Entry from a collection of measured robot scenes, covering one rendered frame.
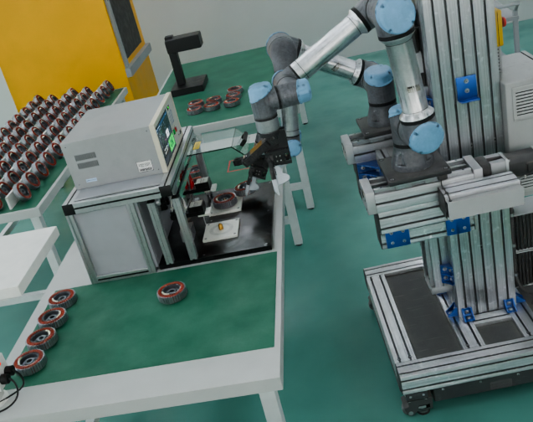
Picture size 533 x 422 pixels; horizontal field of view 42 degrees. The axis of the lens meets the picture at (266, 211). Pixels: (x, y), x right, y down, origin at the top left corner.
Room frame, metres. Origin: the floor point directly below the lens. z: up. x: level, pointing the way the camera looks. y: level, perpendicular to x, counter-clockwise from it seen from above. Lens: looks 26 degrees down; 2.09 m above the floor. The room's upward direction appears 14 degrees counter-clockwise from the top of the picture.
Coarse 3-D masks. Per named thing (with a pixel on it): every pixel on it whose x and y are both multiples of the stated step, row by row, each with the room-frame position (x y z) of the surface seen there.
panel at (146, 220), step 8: (176, 192) 3.09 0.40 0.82; (136, 208) 2.49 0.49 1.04; (144, 208) 2.56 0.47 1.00; (160, 208) 2.76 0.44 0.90; (168, 208) 2.88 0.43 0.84; (144, 216) 2.53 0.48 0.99; (168, 216) 2.85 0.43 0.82; (144, 224) 2.49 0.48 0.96; (152, 224) 2.59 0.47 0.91; (168, 224) 2.81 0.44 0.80; (144, 232) 2.49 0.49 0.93; (152, 232) 2.56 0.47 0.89; (168, 232) 2.77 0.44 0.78; (152, 240) 2.53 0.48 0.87; (152, 248) 2.50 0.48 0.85; (160, 248) 2.59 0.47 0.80; (152, 256) 2.49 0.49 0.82; (160, 256) 2.56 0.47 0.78
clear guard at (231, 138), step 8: (200, 136) 3.09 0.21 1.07; (208, 136) 3.06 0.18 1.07; (216, 136) 3.03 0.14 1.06; (224, 136) 3.00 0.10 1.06; (232, 136) 2.98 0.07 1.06; (240, 136) 3.02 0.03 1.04; (248, 136) 3.07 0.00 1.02; (192, 144) 3.01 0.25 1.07; (200, 144) 2.98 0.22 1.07; (208, 144) 2.95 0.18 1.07; (216, 144) 2.93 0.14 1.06; (224, 144) 2.90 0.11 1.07; (232, 144) 2.88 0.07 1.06; (248, 144) 2.98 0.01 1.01; (192, 152) 2.90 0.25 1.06; (200, 152) 2.87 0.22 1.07; (240, 152) 2.85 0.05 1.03
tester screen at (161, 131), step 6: (162, 120) 2.76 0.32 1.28; (168, 120) 2.85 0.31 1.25; (162, 126) 2.73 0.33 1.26; (156, 132) 2.61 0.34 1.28; (162, 132) 2.70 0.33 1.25; (162, 138) 2.67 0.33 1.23; (168, 138) 2.76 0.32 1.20; (162, 144) 2.65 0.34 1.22; (168, 144) 2.73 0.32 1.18; (162, 150) 2.62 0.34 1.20; (168, 150) 2.71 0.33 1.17
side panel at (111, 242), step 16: (112, 208) 2.51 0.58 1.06; (128, 208) 2.48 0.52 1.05; (80, 224) 2.53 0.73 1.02; (96, 224) 2.52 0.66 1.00; (112, 224) 2.51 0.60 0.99; (128, 224) 2.50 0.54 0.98; (80, 240) 2.52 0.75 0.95; (96, 240) 2.52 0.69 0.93; (112, 240) 2.51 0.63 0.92; (128, 240) 2.50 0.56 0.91; (144, 240) 2.48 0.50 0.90; (96, 256) 2.52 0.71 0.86; (112, 256) 2.52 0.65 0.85; (128, 256) 2.51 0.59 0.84; (144, 256) 2.49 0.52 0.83; (96, 272) 2.53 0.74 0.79; (112, 272) 2.52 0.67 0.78; (128, 272) 2.50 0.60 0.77; (144, 272) 2.49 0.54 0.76
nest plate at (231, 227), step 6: (222, 222) 2.73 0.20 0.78; (228, 222) 2.71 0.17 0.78; (234, 222) 2.70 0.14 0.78; (210, 228) 2.70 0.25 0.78; (216, 228) 2.68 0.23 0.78; (228, 228) 2.65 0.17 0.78; (234, 228) 2.64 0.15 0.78; (204, 234) 2.65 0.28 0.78; (210, 234) 2.63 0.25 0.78; (216, 234) 2.62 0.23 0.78; (222, 234) 2.61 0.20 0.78; (228, 234) 2.59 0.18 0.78; (234, 234) 2.58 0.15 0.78; (204, 240) 2.60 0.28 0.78; (210, 240) 2.59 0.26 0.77
